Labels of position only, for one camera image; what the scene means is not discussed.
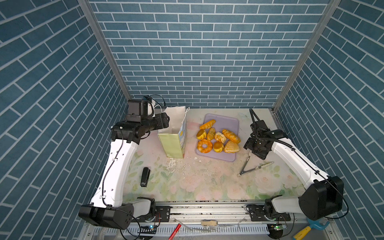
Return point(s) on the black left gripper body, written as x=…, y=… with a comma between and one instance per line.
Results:
x=156, y=122

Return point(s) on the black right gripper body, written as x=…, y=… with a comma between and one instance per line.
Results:
x=254, y=146

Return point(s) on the white green paper bag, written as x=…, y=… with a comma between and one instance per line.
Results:
x=173, y=138

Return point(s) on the triangular fake bread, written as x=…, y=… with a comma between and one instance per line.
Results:
x=231, y=147

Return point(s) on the braided fake bread loaf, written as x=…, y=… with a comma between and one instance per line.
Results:
x=231, y=136

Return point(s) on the metal kitchen tongs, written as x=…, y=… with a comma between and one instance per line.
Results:
x=244, y=169

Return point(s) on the crusty round fake bread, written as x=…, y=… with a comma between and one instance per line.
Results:
x=219, y=137

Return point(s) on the small round fake bun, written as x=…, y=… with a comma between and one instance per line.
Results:
x=218, y=147

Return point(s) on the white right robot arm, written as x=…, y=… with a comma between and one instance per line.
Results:
x=323, y=194

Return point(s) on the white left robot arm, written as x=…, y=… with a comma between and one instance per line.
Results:
x=106, y=208

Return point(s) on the dark round fake bun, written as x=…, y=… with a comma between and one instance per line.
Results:
x=202, y=134

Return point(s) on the long twisted fake bread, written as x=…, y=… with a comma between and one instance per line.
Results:
x=208, y=125

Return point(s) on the oval fake bread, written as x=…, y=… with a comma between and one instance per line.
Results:
x=211, y=134

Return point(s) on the purple plastic tray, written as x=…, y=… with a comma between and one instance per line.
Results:
x=222, y=122

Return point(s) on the black stapler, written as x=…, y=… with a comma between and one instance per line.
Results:
x=145, y=177

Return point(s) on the blue yellow toy wrench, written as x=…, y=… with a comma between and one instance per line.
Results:
x=313, y=225

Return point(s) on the red marker pen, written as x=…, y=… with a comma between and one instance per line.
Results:
x=175, y=232

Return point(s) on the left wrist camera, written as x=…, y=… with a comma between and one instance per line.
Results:
x=139, y=110

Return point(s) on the ring donut fake bread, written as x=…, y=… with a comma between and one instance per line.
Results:
x=204, y=146

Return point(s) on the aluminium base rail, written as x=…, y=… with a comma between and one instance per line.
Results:
x=206, y=219

